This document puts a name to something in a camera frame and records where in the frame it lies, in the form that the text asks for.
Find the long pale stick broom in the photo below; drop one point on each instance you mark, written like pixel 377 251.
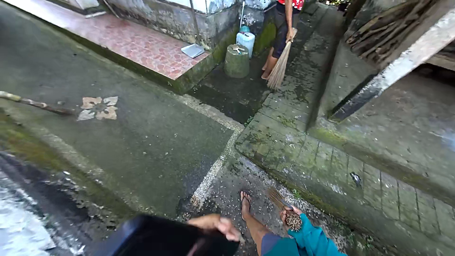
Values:
pixel 279 73

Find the person's right fingers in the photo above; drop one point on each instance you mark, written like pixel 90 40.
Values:
pixel 284 217

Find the short brown stick broom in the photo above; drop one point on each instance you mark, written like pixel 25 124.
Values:
pixel 294 222

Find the bamboo pole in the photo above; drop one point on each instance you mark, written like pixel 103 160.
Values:
pixel 33 102

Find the black and white pillar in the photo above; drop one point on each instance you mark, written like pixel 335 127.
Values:
pixel 394 71

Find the black rectangular object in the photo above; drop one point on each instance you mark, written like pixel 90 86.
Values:
pixel 160 238

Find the person's left fingers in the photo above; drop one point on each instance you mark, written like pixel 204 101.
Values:
pixel 229 230

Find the white plastic jerrycan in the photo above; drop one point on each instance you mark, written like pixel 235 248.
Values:
pixel 247 43

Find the mossy round concrete block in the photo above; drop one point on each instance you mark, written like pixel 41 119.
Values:
pixel 236 64

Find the person's right forearm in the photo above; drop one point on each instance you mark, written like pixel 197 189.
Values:
pixel 314 236

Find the pile of firewood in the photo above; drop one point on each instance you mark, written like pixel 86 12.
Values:
pixel 387 32

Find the teal plastic container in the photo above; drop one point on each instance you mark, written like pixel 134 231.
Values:
pixel 244 29

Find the thin white pipe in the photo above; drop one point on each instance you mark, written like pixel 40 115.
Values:
pixel 242 13

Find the person's right hand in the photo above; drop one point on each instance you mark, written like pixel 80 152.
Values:
pixel 285 216

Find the person's left hand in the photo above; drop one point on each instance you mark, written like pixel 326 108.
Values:
pixel 208 222

